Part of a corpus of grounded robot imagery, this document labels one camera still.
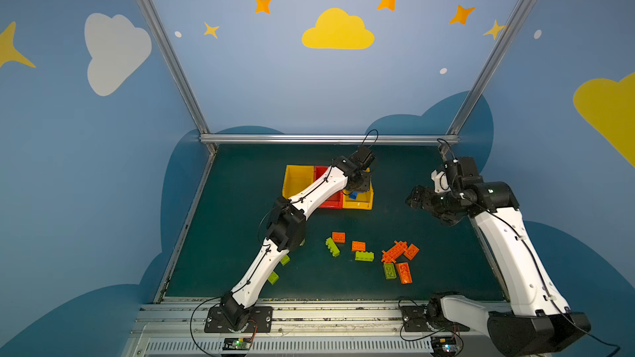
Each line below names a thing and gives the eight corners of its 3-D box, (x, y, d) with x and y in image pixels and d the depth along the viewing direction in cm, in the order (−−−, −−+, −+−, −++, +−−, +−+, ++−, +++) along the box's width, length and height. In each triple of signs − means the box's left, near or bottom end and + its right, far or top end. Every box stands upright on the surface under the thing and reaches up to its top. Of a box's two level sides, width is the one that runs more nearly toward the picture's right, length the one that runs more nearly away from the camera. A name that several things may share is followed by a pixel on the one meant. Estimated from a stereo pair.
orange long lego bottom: (400, 283, 83) (402, 282, 81) (397, 264, 87) (398, 262, 85) (411, 283, 83) (412, 282, 81) (406, 264, 87) (408, 262, 85)
